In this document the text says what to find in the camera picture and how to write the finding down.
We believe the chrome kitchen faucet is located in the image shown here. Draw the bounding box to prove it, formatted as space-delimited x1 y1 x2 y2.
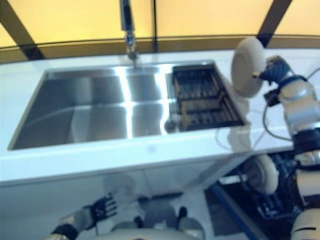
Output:
119 0 139 70

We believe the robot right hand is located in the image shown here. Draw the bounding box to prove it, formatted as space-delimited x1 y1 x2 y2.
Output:
252 56 295 84

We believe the stainless steel sink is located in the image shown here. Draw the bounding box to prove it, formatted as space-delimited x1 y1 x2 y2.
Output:
6 59 251 151

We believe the black sink dish rack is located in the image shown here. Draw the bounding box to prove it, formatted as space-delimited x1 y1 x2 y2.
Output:
171 62 247 132

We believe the white robot right leg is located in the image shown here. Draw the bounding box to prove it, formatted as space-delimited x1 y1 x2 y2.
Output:
179 217 205 235

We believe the white cabinet door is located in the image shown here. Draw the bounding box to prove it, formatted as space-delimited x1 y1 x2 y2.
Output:
142 154 246 193
0 169 148 240

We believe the grey robot torso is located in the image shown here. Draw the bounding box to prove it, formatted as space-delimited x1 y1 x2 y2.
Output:
109 224 208 240

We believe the black robot right foot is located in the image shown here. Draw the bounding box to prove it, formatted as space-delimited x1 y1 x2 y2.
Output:
177 206 188 221

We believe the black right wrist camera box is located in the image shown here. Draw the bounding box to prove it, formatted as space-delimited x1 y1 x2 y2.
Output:
263 89 281 107

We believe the cream round plate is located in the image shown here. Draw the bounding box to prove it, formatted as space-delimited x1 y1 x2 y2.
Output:
246 154 280 196
230 36 267 98

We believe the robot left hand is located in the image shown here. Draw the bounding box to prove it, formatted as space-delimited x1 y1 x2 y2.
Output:
91 192 118 224

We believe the wire dishwasher rack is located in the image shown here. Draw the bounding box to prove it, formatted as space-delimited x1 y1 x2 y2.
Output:
218 152 305 226

